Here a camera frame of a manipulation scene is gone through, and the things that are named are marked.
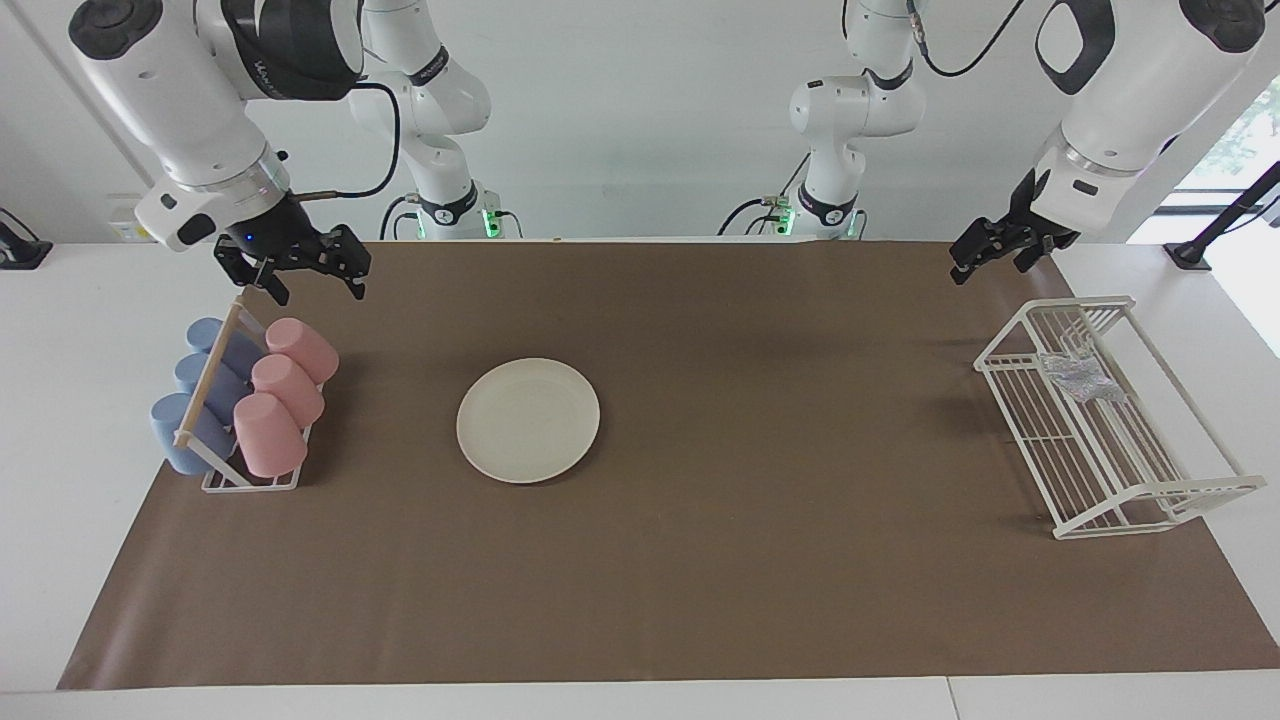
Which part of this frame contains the cream round plate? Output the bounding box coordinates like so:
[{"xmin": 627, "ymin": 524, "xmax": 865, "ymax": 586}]
[{"xmin": 456, "ymin": 358, "xmax": 602, "ymax": 485}]

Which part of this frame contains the black left base cable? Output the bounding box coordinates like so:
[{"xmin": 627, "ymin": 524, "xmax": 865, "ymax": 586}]
[{"xmin": 717, "ymin": 150, "xmax": 813, "ymax": 238}]

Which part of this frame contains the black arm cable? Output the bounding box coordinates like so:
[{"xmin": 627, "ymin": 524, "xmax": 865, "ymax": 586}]
[
  {"xmin": 905, "ymin": 0, "xmax": 1028, "ymax": 79},
  {"xmin": 295, "ymin": 80, "xmax": 402, "ymax": 201}
]

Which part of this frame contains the white wire dish rack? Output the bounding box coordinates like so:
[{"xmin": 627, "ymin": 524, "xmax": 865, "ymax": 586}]
[{"xmin": 974, "ymin": 295, "xmax": 1267, "ymax": 541}]

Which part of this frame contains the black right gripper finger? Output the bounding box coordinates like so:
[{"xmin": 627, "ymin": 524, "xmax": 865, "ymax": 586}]
[
  {"xmin": 322, "ymin": 226, "xmax": 373, "ymax": 299},
  {"xmin": 214, "ymin": 245, "xmax": 291, "ymax": 307}
]

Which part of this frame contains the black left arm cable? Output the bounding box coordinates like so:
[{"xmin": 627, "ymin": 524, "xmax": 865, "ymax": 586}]
[{"xmin": 905, "ymin": 0, "xmax": 1028, "ymax": 79}]

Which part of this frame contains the white wall power outlet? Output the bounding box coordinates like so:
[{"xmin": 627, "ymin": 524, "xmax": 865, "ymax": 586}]
[{"xmin": 107, "ymin": 193, "xmax": 166, "ymax": 244}]

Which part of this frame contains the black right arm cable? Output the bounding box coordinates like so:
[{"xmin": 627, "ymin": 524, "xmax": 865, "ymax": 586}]
[{"xmin": 295, "ymin": 80, "xmax": 402, "ymax": 201}]

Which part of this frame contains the pink plastic cup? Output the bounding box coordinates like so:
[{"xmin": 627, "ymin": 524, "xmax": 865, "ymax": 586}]
[
  {"xmin": 265, "ymin": 318, "xmax": 340, "ymax": 385},
  {"xmin": 233, "ymin": 392, "xmax": 308, "ymax": 479},
  {"xmin": 251, "ymin": 354, "xmax": 326, "ymax": 427}
]

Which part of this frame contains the brown table mat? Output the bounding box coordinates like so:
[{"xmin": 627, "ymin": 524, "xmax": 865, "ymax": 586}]
[{"xmin": 57, "ymin": 240, "xmax": 1280, "ymax": 691}]

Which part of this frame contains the silver mesh sponge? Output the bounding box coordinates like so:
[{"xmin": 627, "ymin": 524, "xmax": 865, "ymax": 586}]
[{"xmin": 1040, "ymin": 350, "xmax": 1123, "ymax": 404}]

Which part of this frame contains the white cup holder rack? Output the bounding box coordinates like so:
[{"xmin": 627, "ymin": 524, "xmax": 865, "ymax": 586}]
[{"xmin": 173, "ymin": 297, "xmax": 326, "ymax": 493}]

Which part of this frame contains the black right base cable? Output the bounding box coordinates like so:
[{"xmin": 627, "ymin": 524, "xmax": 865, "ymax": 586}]
[{"xmin": 379, "ymin": 194, "xmax": 421, "ymax": 241}]

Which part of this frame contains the black base cable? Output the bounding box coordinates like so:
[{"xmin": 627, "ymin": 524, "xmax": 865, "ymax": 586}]
[
  {"xmin": 379, "ymin": 194, "xmax": 421, "ymax": 241},
  {"xmin": 717, "ymin": 150, "xmax": 813, "ymax": 238}
]

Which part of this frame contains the blue plastic cup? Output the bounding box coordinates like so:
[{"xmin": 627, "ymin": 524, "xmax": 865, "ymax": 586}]
[
  {"xmin": 174, "ymin": 353, "xmax": 251, "ymax": 421},
  {"xmin": 186, "ymin": 318, "xmax": 263, "ymax": 379},
  {"xmin": 150, "ymin": 393, "xmax": 238, "ymax": 476}
]

